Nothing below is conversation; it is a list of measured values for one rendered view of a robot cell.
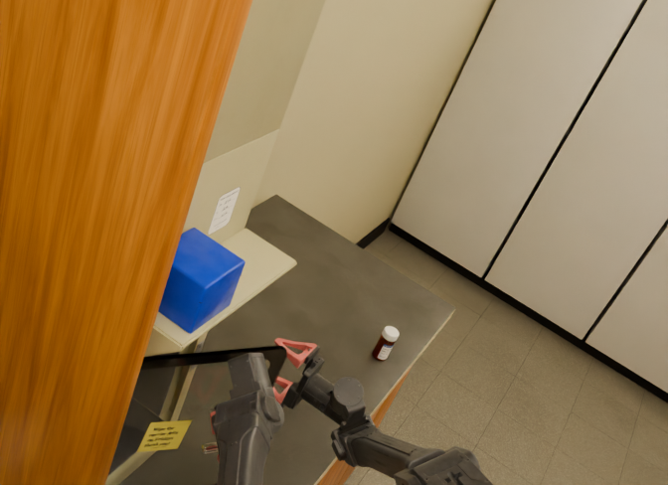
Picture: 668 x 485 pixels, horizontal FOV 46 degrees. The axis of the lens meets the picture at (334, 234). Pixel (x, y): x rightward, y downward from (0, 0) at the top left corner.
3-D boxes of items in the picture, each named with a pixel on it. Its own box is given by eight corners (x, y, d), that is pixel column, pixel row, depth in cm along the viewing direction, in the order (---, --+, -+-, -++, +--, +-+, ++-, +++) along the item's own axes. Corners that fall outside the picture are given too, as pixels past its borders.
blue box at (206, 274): (136, 297, 115) (150, 249, 110) (179, 270, 123) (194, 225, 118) (190, 335, 112) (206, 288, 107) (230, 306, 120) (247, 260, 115)
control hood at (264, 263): (106, 352, 118) (119, 302, 112) (231, 269, 144) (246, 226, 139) (165, 396, 115) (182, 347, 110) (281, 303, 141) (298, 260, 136)
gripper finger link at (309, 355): (288, 323, 157) (326, 350, 155) (276, 348, 161) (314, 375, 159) (270, 339, 152) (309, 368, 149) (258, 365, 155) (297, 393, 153)
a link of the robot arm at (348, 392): (339, 464, 150) (379, 446, 153) (347, 446, 140) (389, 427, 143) (313, 407, 155) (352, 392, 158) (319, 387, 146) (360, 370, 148)
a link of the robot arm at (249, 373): (214, 436, 113) (269, 418, 112) (196, 361, 117) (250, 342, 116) (242, 439, 124) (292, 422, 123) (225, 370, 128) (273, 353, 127)
